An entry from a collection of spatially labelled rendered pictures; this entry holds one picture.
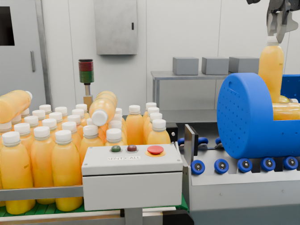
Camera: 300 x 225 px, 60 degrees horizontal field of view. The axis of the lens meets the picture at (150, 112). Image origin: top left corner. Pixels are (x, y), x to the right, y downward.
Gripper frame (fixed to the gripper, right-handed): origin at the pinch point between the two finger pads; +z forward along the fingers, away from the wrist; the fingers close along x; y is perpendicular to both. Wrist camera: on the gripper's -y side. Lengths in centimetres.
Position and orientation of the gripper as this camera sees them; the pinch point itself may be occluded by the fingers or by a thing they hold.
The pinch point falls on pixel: (273, 39)
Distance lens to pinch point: 92.8
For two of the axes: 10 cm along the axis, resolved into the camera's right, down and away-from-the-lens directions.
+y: 10.0, -0.2, 1.0
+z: 0.0, 9.7, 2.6
